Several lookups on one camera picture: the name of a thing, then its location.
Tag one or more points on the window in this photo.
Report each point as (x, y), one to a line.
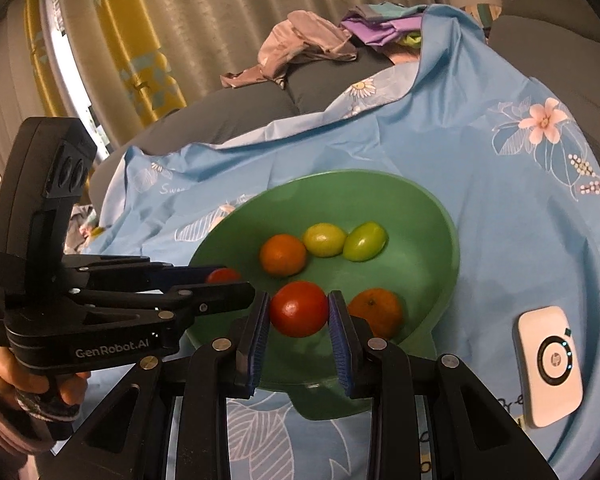
(65, 75)

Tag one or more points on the yellow patterned curtain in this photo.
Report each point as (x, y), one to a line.
(34, 35)
(130, 45)

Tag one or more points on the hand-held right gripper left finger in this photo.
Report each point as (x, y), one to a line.
(260, 332)

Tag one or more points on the small orange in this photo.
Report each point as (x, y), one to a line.
(282, 255)

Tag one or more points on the red cherry tomato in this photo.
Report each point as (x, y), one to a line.
(299, 308)
(223, 275)

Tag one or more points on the green bowl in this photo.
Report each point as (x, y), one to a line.
(330, 200)

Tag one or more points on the pink-brown garment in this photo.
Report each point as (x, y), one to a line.
(300, 40)

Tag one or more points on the person's left forearm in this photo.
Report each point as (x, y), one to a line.
(0, 440)

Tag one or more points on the person's left hand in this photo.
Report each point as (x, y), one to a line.
(15, 370)

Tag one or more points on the white rounded device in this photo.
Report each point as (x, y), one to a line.
(535, 395)

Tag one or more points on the grey sofa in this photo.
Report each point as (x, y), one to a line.
(340, 85)

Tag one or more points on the large orange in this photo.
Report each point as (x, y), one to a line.
(377, 312)

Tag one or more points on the blue floral cloth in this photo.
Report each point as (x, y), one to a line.
(480, 210)

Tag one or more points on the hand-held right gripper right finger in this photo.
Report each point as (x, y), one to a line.
(337, 335)

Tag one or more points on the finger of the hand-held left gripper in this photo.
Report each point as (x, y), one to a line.
(215, 297)
(185, 272)

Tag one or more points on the purple garment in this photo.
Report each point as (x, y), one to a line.
(375, 27)

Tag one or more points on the yellow-green jujube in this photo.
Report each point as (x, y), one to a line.
(324, 239)

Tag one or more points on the green jujube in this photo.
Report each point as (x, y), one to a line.
(364, 241)

